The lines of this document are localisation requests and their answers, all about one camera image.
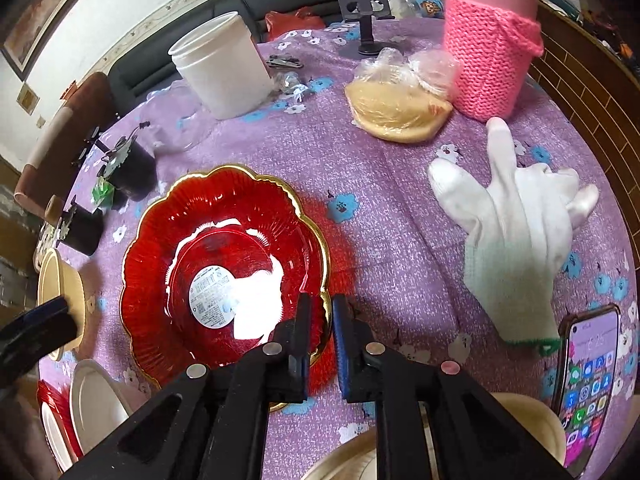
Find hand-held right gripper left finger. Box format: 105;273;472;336
60;292;321;480

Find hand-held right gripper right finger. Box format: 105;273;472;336
331;294;576;480

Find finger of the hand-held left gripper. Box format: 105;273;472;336
0;355;48;393
0;296;83;361

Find red glass plate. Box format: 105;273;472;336
35;379;86;466
119;162;333;413

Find cream disposable bowl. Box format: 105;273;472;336
37;247;98;363

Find large white disposable bowl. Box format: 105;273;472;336
300;392;568;480

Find floral seat cushion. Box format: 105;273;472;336
32;225;56;261

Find black cylindrical container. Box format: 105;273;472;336
52;200;106;257

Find purple floral tablecloth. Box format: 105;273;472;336
37;10;640;480

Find wooden block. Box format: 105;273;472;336
44;195;66;223

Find green plastic wrapper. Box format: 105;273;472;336
92;177;118;211

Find white work glove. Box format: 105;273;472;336
427;116;600;358

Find brown chair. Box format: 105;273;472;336
14;71;113;221

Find bag of yellow food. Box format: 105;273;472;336
344;47;461;142

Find clear glass bowl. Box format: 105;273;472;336
150;105;216;153

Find smartphone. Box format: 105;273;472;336
550;304;623;478

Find clear candy wrapper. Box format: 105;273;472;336
272;72;313;103

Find dark sofa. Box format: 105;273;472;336
107;0;441;111

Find metal keys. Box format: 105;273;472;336
265;54;305;70

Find white plastic jar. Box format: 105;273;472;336
167;11;273;121

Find pink bottle with knit sleeve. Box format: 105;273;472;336
442;0;545;122

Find red plastic bag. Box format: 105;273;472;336
264;7;327;41

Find clear jar with cartoon label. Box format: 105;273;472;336
397;0;448;21

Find black container with wires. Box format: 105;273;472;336
97;132;158;201

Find small wall plaque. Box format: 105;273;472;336
17;85;40;113

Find framed wall picture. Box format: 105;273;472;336
0;0;108;81

